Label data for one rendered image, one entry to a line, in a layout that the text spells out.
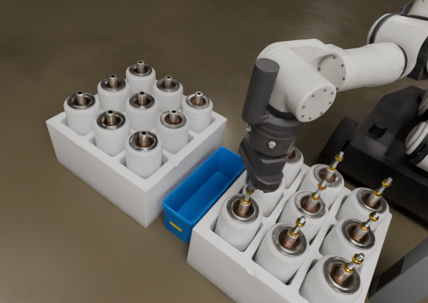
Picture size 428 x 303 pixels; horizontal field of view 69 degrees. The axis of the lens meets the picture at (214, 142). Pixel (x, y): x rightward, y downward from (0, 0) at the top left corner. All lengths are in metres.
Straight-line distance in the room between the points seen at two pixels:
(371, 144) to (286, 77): 0.72
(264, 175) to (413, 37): 0.33
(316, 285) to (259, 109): 0.40
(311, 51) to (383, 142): 0.67
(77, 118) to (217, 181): 0.48
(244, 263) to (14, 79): 1.20
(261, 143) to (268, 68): 0.14
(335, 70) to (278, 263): 0.40
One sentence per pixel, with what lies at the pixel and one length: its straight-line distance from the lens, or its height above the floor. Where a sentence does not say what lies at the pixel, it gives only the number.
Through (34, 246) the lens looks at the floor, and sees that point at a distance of 1.00.
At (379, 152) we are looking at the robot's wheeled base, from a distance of 1.14.
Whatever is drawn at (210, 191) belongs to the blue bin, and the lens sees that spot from 1.05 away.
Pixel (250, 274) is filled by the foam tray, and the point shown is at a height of 0.17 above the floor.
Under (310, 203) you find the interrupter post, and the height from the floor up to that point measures 0.27.
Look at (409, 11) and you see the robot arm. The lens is 0.70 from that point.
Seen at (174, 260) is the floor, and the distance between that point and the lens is 0.92.
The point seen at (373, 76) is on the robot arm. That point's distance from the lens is 0.57.
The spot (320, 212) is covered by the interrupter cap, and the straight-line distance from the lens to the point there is 0.79.
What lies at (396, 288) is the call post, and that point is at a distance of 0.97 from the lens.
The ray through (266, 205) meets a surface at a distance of 0.81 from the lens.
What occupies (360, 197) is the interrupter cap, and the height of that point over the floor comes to 0.25.
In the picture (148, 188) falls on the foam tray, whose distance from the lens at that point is 0.82.
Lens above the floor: 0.84
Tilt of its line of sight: 44 degrees down
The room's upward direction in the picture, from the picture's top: 12 degrees clockwise
